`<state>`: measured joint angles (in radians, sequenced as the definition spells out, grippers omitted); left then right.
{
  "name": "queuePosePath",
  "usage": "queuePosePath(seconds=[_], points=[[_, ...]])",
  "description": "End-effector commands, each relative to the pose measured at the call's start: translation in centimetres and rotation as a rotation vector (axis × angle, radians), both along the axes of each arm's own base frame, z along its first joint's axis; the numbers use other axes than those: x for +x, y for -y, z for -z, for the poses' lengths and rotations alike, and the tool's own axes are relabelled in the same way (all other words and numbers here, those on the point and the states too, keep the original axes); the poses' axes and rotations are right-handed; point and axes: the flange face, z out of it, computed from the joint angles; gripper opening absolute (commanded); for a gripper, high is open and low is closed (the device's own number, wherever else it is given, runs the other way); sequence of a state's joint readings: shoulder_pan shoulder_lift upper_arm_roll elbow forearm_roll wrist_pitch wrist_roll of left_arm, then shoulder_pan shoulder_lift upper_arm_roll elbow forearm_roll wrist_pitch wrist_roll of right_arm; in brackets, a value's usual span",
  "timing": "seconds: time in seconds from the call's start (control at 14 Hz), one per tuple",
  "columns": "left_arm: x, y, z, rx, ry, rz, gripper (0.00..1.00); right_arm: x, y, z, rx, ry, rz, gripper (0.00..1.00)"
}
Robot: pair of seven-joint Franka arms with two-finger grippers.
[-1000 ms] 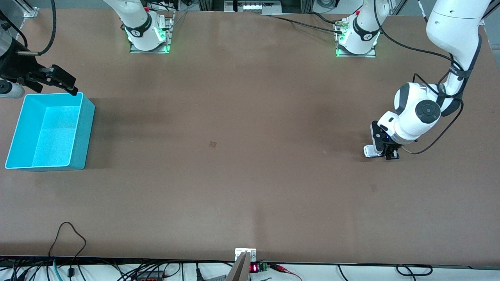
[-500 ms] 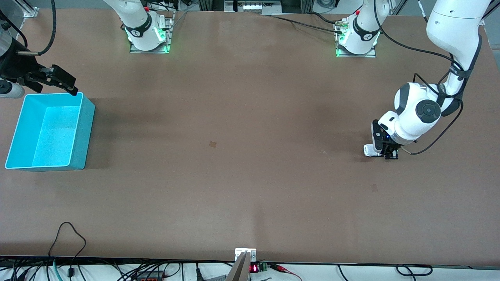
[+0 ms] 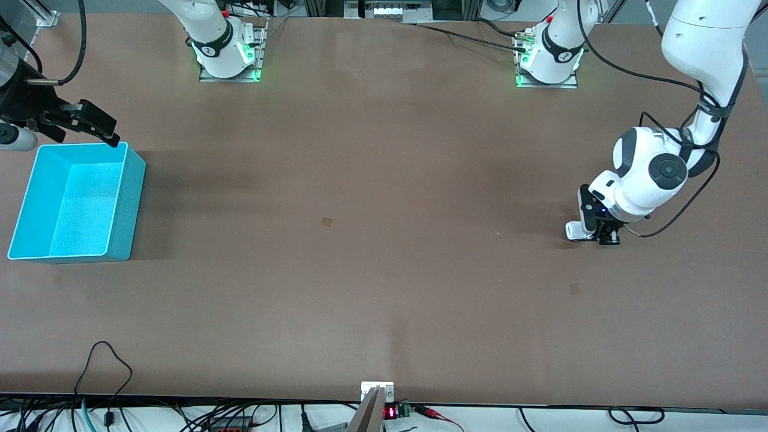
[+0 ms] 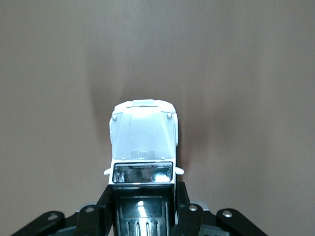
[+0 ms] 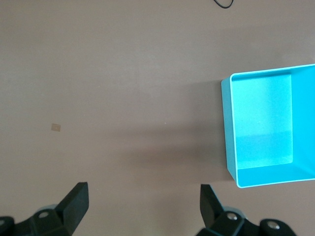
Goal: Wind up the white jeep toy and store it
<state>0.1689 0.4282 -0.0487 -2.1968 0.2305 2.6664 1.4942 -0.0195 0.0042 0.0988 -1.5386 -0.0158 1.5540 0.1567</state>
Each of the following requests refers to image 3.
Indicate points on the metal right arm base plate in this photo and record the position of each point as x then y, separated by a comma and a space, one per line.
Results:
258, 60

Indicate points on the white control box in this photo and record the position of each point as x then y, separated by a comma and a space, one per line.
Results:
390, 9

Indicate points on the red digit display module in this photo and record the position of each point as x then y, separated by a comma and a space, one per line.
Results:
390, 412

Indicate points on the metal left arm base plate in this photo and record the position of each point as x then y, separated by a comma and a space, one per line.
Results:
570, 83

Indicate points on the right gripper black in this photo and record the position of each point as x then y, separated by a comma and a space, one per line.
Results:
24, 103

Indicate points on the grey camera mount bar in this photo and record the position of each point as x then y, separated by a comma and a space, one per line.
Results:
367, 417

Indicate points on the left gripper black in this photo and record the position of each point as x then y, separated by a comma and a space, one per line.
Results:
610, 230

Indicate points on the white jeep toy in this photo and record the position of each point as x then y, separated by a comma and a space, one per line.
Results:
577, 231

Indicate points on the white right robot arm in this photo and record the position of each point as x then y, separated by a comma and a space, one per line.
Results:
216, 42

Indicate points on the turquoise plastic bin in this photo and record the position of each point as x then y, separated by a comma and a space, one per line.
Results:
78, 210

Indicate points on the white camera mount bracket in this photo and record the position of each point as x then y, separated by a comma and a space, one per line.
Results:
387, 390

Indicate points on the green terminal block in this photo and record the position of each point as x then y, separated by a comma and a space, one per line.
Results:
405, 410

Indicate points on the aluminium frame corner bracket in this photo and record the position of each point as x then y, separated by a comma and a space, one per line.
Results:
43, 15

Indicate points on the black power strip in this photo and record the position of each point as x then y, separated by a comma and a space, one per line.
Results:
231, 426

